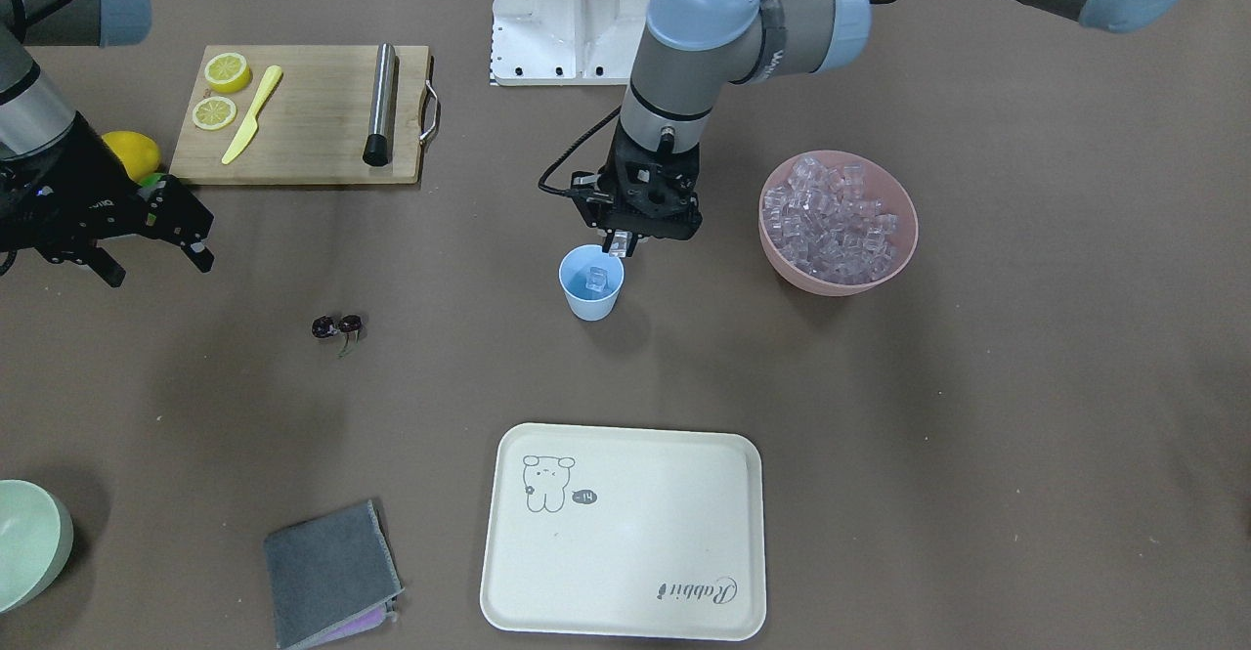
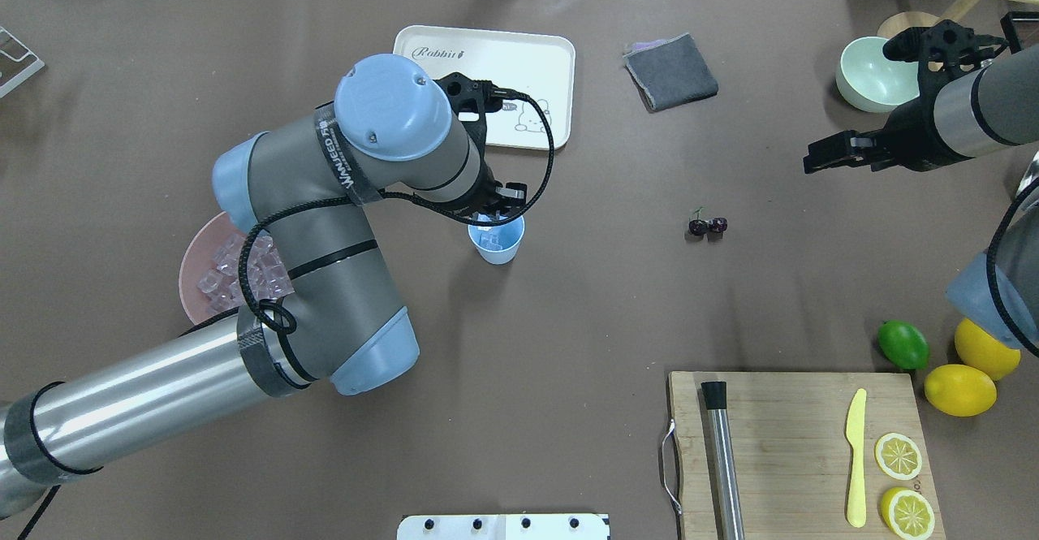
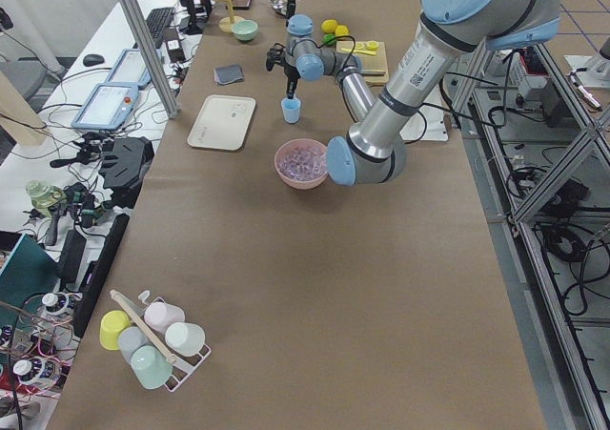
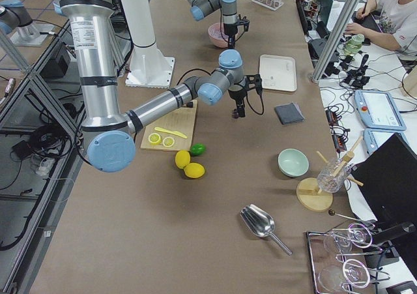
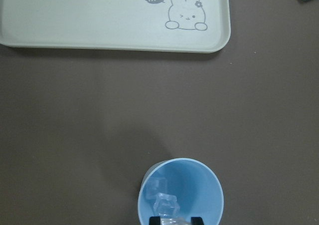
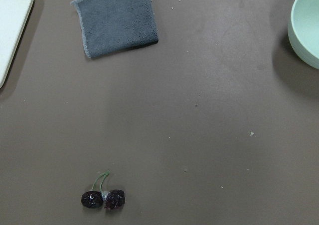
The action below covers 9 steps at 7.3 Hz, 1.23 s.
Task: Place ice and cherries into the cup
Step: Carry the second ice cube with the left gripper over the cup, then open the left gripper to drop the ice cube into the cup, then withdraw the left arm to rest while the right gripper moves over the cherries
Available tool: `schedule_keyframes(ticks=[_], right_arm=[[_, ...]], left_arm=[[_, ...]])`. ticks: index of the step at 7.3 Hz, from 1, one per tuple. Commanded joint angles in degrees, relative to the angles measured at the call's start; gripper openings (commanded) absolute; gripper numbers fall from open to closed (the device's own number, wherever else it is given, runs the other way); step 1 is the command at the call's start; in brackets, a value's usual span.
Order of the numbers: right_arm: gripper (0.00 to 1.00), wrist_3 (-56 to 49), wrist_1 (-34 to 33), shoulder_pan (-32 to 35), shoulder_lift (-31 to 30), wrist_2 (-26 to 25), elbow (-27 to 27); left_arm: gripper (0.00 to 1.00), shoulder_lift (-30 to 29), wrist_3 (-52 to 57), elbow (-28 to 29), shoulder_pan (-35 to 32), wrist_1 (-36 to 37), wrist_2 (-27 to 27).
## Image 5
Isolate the clear ice cube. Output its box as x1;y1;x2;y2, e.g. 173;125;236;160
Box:
145;177;167;200
153;193;180;218

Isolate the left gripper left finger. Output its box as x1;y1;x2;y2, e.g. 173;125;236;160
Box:
149;217;161;225

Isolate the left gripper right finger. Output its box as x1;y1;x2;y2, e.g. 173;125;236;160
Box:
191;217;202;225

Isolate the light blue plastic cup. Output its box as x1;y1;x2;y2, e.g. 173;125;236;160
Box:
138;158;224;225

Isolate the cream rabbit tray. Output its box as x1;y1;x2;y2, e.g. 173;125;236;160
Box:
0;0;231;53

